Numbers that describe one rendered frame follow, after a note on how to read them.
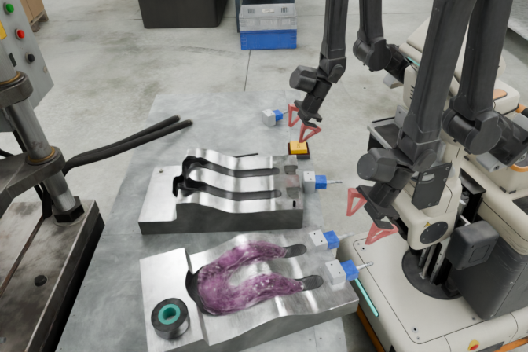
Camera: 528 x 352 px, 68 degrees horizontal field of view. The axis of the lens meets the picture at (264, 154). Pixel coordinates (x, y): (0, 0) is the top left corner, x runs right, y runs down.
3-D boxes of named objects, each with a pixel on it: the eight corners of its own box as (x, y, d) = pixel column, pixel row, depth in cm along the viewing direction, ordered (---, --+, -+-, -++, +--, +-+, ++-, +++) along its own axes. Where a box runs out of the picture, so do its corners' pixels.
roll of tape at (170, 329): (174, 346, 84) (170, 338, 82) (146, 328, 87) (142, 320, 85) (197, 315, 89) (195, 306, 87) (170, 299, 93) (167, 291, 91)
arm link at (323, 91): (337, 83, 119) (329, 75, 124) (318, 78, 116) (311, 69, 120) (326, 103, 122) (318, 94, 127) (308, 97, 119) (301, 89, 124)
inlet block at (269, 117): (287, 112, 176) (287, 102, 172) (294, 118, 172) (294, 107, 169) (262, 121, 171) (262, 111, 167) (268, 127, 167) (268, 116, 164)
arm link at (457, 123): (510, 129, 87) (492, 116, 91) (488, 111, 81) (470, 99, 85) (478, 160, 90) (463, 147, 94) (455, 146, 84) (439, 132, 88)
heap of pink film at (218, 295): (283, 242, 111) (283, 223, 107) (308, 295, 98) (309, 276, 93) (192, 268, 105) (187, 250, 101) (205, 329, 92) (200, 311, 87)
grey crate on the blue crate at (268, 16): (295, 16, 442) (296, 3, 433) (297, 30, 410) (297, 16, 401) (241, 18, 445) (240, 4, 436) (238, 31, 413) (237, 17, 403)
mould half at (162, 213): (295, 174, 143) (296, 144, 135) (302, 229, 123) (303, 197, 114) (158, 179, 143) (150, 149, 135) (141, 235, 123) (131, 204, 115)
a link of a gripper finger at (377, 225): (361, 251, 90) (383, 221, 86) (346, 228, 96) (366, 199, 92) (382, 252, 94) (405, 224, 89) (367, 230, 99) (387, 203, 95)
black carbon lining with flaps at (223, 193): (279, 170, 134) (279, 148, 128) (282, 204, 121) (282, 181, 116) (177, 174, 134) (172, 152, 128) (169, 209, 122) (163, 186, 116)
